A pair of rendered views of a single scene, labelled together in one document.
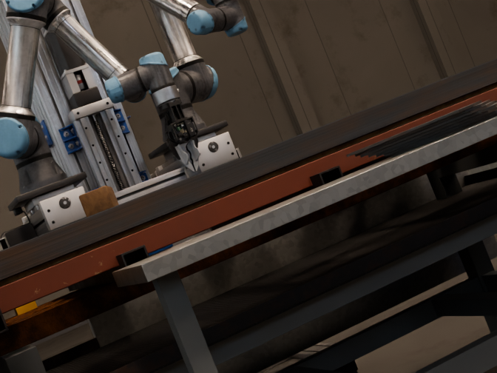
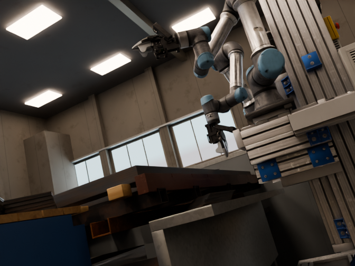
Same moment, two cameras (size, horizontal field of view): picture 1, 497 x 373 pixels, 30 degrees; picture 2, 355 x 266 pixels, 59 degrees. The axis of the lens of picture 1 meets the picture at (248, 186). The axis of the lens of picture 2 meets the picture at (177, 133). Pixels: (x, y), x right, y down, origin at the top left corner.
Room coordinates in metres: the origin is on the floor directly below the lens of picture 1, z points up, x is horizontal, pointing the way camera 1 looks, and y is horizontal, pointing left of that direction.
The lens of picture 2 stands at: (3.75, -1.25, 0.67)
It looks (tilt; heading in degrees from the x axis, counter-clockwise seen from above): 15 degrees up; 134
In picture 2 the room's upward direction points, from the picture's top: 15 degrees counter-clockwise
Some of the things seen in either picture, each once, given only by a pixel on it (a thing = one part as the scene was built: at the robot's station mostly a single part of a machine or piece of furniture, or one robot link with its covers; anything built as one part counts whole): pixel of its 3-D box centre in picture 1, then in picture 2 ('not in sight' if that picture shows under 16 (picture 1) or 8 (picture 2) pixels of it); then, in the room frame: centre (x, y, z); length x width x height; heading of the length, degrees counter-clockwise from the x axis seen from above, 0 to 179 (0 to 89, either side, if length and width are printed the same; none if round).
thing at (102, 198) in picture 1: (100, 202); not in sight; (1.95, 0.30, 0.89); 0.12 x 0.06 x 0.05; 3
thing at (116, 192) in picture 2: not in sight; (119, 192); (2.87, -0.67, 0.79); 0.06 x 0.05 x 0.04; 20
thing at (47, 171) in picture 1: (39, 174); not in sight; (2.88, 0.59, 1.09); 0.15 x 0.15 x 0.10
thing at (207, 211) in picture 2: not in sight; (242, 201); (2.87, -0.03, 0.67); 1.30 x 0.20 x 0.03; 110
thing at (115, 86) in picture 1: (126, 86); (222, 105); (2.75, 0.22, 1.22); 0.11 x 0.11 x 0.08; 87
